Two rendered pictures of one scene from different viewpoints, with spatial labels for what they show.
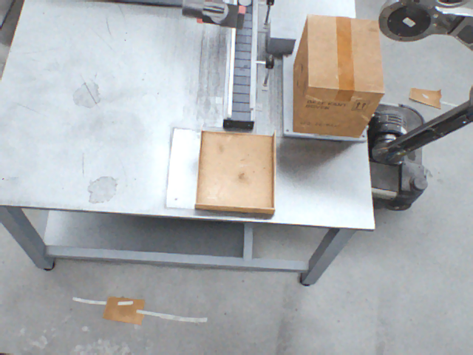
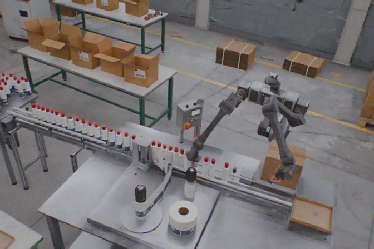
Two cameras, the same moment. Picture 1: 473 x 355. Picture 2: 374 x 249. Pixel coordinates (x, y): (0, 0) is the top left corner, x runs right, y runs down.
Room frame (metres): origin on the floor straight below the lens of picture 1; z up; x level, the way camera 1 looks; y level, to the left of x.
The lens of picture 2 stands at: (0.91, 2.12, 2.93)
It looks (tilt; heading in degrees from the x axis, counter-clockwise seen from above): 36 degrees down; 297
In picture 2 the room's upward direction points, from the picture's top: 4 degrees clockwise
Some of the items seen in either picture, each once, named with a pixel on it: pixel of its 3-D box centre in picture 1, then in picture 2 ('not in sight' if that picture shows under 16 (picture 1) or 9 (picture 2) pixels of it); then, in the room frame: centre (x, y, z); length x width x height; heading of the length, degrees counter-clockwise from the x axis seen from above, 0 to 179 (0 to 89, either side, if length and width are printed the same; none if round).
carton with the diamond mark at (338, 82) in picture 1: (334, 77); (283, 164); (1.19, -0.27, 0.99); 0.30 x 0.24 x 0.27; 6
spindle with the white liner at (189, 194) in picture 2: not in sight; (190, 183); (1.72, 0.40, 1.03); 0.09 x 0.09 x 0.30
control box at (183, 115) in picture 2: not in sight; (188, 115); (1.95, 0.06, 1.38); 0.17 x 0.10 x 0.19; 62
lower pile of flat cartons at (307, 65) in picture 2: not in sight; (303, 63); (1.84, -4.42, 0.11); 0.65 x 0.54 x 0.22; 177
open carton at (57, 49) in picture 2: not in sight; (62, 43); (4.54, -1.07, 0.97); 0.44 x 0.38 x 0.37; 95
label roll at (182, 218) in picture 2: not in sight; (182, 218); (1.64, 0.65, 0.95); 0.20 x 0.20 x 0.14
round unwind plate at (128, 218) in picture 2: not in sight; (141, 215); (1.93, 0.74, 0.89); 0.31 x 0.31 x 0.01
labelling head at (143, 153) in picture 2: not in sight; (143, 152); (2.24, 0.27, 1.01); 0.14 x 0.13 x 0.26; 7
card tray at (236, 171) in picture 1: (236, 168); (312, 213); (0.84, 0.00, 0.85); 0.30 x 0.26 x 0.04; 7
